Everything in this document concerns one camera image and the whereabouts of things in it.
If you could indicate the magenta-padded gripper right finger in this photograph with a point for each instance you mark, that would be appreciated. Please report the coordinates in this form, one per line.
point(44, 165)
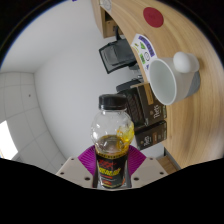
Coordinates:
point(138, 163)

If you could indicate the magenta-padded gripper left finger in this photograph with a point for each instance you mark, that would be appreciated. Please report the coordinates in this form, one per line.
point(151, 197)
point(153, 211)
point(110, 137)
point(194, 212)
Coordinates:
point(85, 163)

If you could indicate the clear bottle with dark drink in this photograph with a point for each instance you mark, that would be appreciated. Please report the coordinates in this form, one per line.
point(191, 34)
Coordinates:
point(111, 166)

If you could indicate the brown box with tan flap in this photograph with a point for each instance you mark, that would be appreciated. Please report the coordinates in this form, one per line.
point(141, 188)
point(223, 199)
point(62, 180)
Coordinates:
point(155, 111)

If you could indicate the dark striped cardboard box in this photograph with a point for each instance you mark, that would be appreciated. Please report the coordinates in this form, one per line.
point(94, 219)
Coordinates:
point(131, 103)

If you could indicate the white and grey mug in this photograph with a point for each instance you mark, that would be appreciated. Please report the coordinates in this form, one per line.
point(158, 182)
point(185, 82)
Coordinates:
point(163, 83)

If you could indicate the white printed sticker sheet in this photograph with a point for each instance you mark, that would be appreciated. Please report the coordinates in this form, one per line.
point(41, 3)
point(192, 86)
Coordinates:
point(144, 50)

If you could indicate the wooden side desk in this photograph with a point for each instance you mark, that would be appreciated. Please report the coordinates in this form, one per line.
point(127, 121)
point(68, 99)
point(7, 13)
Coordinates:
point(107, 28)

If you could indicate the flat round red coaster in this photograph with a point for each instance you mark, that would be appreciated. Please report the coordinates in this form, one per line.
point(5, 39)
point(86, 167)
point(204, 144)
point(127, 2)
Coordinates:
point(153, 17)

